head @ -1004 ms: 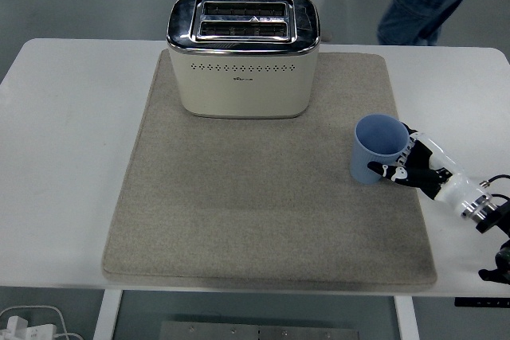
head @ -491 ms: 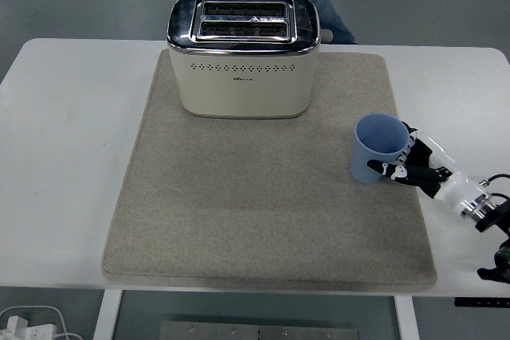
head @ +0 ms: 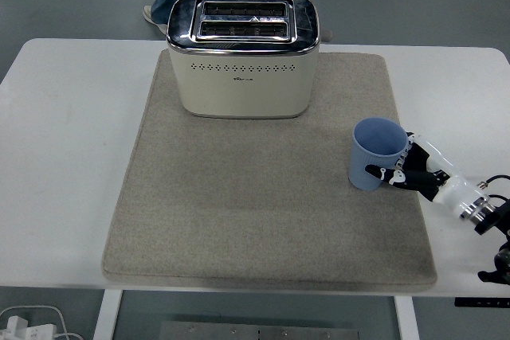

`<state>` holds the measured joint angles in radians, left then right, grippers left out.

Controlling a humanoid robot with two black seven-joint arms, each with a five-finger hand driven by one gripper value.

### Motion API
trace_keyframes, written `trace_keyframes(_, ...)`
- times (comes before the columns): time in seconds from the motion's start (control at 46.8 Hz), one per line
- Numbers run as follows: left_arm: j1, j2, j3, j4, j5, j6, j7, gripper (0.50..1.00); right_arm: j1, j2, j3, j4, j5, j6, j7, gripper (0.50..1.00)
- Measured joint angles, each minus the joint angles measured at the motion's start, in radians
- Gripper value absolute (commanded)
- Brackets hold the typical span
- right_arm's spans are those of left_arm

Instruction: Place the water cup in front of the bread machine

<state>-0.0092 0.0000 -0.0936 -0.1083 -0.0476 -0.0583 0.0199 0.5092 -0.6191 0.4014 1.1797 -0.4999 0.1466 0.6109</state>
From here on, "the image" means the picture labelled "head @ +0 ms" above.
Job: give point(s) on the grey metal plate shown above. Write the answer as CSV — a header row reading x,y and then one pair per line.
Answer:
x,y
259,332

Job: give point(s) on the beige felt mat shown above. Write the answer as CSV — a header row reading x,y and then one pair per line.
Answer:
x,y
259,212

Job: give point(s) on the cream and chrome toaster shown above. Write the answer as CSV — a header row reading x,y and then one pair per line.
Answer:
x,y
243,85

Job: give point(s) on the blue ribbed cup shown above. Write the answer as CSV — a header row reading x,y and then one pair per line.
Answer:
x,y
362,169

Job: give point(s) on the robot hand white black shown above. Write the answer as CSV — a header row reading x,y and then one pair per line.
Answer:
x,y
450,188

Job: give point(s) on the black table control panel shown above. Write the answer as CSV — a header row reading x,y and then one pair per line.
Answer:
x,y
482,302

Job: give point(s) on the white table leg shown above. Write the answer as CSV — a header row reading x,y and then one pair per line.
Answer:
x,y
107,316
407,320

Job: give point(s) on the white power strip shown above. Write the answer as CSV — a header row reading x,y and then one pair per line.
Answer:
x,y
28,331

